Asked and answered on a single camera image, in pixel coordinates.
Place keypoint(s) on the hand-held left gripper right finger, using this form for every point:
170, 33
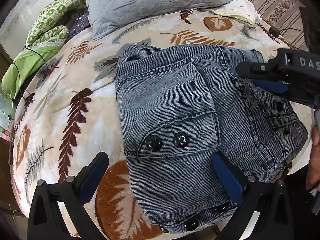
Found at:
227, 177

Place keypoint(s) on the grey washed denim pants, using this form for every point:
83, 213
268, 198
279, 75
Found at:
175, 120

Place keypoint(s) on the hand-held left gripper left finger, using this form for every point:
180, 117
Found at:
93, 175

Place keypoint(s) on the person's right forearm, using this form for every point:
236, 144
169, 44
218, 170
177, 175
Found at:
315, 155

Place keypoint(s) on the grey quilted pillow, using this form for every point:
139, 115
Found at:
150, 2

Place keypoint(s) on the purple cloth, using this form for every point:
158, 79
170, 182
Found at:
80, 23

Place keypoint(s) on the green patterned quilt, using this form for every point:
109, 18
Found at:
50, 20

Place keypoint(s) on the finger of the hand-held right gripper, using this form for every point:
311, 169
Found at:
271, 86
255, 70

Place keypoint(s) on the leaf print bed blanket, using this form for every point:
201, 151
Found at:
75, 110

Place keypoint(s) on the striped floral pillow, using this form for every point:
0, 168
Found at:
277, 7

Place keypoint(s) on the cream printed cloth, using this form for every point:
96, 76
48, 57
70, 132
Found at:
237, 10

